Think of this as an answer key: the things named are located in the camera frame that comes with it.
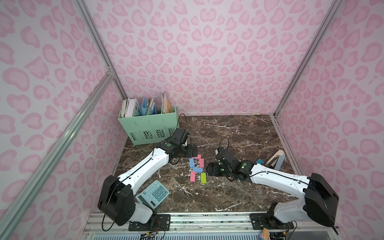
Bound aluminium front rail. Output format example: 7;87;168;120
80;209;340;240

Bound teal calculator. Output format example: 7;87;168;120
136;180;170;210

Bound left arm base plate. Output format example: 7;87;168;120
129;214;171;232

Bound papers in organizer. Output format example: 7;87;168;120
119;92;176;118

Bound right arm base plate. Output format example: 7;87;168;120
250;213;294;231

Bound mint green file organizer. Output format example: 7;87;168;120
119;107;179;146

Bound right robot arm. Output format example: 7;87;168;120
206;149;339;228

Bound light blue block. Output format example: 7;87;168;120
193;167;203;173

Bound wooden and blue arch blocks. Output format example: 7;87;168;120
264;150;286;171

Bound green block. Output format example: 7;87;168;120
201;173;207;185

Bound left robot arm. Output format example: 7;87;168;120
98;128;198;226

